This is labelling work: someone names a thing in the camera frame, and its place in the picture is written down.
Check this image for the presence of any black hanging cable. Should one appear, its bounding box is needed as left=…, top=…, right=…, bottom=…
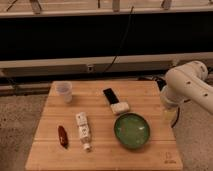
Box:
left=101, top=5, right=135, bottom=74

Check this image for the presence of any dark red chili pepper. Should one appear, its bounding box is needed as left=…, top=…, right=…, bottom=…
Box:
left=58, top=126, right=68, bottom=148

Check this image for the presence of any white tube bottle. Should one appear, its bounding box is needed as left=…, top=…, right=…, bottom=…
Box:
left=76, top=112, right=91, bottom=151

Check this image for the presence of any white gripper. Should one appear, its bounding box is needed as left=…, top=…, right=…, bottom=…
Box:
left=160, top=85, right=183, bottom=123

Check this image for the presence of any black rectangular block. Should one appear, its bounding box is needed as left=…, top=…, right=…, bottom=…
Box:
left=103, top=88, right=119, bottom=104

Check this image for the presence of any clear plastic cup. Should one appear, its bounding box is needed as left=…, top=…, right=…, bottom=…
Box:
left=55, top=81, right=72, bottom=103

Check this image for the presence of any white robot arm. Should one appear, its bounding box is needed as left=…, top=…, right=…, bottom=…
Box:
left=160, top=61, right=213, bottom=123

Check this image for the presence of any wooden cutting board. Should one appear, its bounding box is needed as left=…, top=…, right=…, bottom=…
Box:
left=25, top=81, right=183, bottom=171

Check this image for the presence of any white horizontal rail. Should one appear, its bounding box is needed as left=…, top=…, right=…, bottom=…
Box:
left=0, top=52, right=213, bottom=78

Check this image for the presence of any green ceramic bowl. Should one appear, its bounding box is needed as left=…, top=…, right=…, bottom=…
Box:
left=114, top=113, right=150, bottom=150

